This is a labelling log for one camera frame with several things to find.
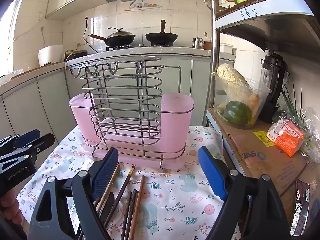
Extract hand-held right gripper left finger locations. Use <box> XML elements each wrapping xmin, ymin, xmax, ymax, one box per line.
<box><xmin>27</xmin><ymin>147</ymin><xmax>119</xmax><ymax>240</ymax></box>

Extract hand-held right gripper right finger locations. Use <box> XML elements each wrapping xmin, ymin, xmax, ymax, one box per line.
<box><xmin>197</xmin><ymin>145</ymin><xmax>293</xmax><ymax>240</ymax></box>

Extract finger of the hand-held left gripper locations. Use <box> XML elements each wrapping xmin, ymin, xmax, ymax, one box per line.
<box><xmin>0</xmin><ymin>133</ymin><xmax>56</xmax><ymax>172</ymax></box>
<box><xmin>0</xmin><ymin>129</ymin><xmax>41</xmax><ymax>155</ymax></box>

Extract light wooden chopstick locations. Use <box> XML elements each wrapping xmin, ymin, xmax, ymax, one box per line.
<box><xmin>95</xmin><ymin>164</ymin><xmax>120</xmax><ymax>213</ymax></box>

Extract dark chopstick with gold band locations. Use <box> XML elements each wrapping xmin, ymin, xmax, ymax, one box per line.
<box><xmin>102</xmin><ymin>165</ymin><xmax>136</xmax><ymax>228</ymax></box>

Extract black spoon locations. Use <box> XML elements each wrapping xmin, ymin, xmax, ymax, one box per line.
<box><xmin>99</xmin><ymin>192</ymin><xmax>116</xmax><ymax>224</ymax></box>

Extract reddish brown chopstick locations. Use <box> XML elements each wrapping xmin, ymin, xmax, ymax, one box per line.
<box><xmin>128</xmin><ymin>175</ymin><xmax>146</xmax><ymax>240</ymax></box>

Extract dark brown chopstick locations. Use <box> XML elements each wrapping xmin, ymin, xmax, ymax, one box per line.
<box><xmin>121</xmin><ymin>191</ymin><xmax>132</xmax><ymax>240</ymax></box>
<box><xmin>126</xmin><ymin>189</ymin><xmax>138</xmax><ymax>240</ymax></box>

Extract pink plastic utensil holder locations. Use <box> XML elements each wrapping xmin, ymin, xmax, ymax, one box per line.
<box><xmin>69</xmin><ymin>92</ymin><xmax>195</xmax><ymax>168</ymax></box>

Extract metal wire utensil rack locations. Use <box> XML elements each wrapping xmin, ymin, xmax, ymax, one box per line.
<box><xmin>65</xmin><ymin>56</ymin><xmax>187</xmax><ymax>173</ymax></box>

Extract person's left hand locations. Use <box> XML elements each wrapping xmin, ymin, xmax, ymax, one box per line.
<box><xmin>0</xmin><ymin>195</ymin><xmax>24</xmax><ymax>232</ymax></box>

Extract cardboard box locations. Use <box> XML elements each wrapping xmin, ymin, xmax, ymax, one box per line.
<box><xmin>209</xmin><ymin>107</ymin><xmax>316</xmax><ymax>198</ymax></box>

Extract floral printed cloth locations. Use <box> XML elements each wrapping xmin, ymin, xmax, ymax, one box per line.
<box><xmin>16</xmin><ymin>125</ymin><xmax>242</xmax><ymax>240</ymax></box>

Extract grey lower kitchen cabinets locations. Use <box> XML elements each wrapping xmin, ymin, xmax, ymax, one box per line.
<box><xmin>0</xmin><ymin>52</ymin><xmax>237</xmax><ymax>140</ymax></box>

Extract green round vegetable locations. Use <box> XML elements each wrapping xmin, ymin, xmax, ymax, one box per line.
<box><xmin>223</xmin><ymin>101</ymin><xmax>253</xmax><ymax>126</ymax></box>

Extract orange snack packet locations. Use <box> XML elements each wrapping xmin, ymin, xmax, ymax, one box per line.
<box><xmin>266</xmin><ymin>119</ymin><xmax>304</xmax><ymax>157</ymax></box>

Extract orange carrot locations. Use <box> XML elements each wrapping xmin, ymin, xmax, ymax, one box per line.
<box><xmin>249</xmin><ymin>94</ymin><xmax>262</xmax><ymax>118</ymax></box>

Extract white rice cooker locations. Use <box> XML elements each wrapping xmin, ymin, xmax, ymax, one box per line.
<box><xmin>38</xmin><ymin>44</ymin><xmax>63</xmax><ymax>67</ymax></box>

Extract clear plastic container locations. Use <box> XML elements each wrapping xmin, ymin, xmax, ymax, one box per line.
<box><xmin>212</xmin><ymin>72</ymin><xmax>272</xmax><ymax>130</ymax></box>

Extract napa cabbage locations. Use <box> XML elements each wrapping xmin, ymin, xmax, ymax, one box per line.
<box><xmin>216</xmin><ymin>64</ymin><xmax>252</xmax><ymax>100</ymax></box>

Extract green onions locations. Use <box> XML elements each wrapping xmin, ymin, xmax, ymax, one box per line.
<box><xmin>281</xmin><ymin>80</ymin><xmax>315</xmax><ymax>153</ymax></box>

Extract metal gas pipe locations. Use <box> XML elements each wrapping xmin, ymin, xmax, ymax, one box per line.
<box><xmin>160</xmin><ymin>65</ymin><xmax>182</xmax><ymax>93</ymax></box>

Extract clear plastic bag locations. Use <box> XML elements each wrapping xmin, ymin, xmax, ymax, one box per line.
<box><xmin>295</xmin><ymin>106</ymin><xmax>320</xmax><ymax>155</ymax></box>

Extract gas stove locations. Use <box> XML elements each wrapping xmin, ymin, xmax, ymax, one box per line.
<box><xmin>105</xmin><ymin>42</ymin><xmax>175</xmax><ymax>52</ymax></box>

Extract black blender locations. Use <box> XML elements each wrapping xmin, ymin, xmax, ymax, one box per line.
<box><xmin>259</xmin><ymin>52</ymin><xmax>289</xmax><ymax>124</ymax></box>

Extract white rectangular container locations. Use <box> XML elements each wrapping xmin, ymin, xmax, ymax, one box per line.
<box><xmin>219</xmin><ymin>44</ymin><xmax>237</xmax><ymax>55</ymax></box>

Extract black wok with lid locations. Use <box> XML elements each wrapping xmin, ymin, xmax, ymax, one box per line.
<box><xmin>89</xmin><ymin>27</ymin><xmax>136</xmax><ymax>47</ymax></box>

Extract white kitchen countertop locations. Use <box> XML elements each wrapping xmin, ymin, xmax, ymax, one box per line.
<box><xmin>0</xmin><ymin>46</ymin><xmax>237</xmax><ymax>80</ymax></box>

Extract metal shelf rack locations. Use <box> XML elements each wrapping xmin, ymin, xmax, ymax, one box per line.
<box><xmin>206</xmin><ymin>0</ymin><xmax>320</xmax><ymax>130</ymax></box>

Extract small metal kettle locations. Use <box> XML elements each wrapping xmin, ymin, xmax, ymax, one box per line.
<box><xmin>192</xmin><ymin>36</ymin><xmax>204</xmax><ymax>49</ymax></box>

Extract black frying pan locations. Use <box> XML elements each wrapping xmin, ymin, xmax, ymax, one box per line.
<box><xmin>145</xmin><ymin>19</ymin><xmax>178</xmax><ymax>44</ymax></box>

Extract cardboard shelf liner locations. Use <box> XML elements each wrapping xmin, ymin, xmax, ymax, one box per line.
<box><xmin>215</xmin><ymin>0</ymin><xmax>314</xmax><ymax>29</ymax></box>

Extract white power cable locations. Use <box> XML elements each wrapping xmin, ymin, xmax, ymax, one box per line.
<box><xmin>64</xmin><ymin>49</ymin><xmax>75</xmax><ymax>64</ymax></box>

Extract black power cable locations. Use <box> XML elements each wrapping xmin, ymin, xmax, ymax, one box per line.
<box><xmin>84</xmin><ymin>17</ymin><xmax>97</xmax><ymax>52</ymax></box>

